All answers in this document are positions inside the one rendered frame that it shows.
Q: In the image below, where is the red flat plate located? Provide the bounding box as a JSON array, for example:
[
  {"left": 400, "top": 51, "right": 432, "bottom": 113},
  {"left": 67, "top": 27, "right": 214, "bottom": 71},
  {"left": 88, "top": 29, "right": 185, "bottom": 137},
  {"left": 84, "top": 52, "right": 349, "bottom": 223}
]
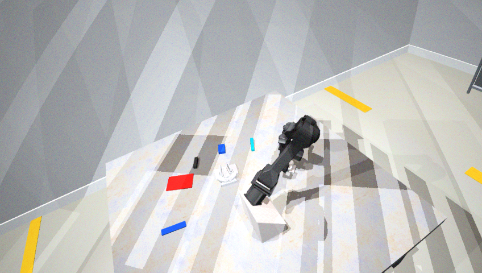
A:
[{"left": 166, "top": 173, "right": 194, "bottom": 191}]

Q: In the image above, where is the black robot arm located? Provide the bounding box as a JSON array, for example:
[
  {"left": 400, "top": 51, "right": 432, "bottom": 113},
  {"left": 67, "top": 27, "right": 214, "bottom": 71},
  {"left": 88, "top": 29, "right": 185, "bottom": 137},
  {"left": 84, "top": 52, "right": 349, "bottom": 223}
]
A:
[{"left": 243, "top": 114, "right": 320, "bottom": 206}]

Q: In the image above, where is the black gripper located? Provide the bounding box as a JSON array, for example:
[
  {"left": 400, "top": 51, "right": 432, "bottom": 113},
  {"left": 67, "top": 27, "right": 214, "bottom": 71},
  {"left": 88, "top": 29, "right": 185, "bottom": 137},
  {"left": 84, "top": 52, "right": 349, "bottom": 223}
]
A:
[{"left": 279, "top": 146, "right": 289, "bottom": 173}]

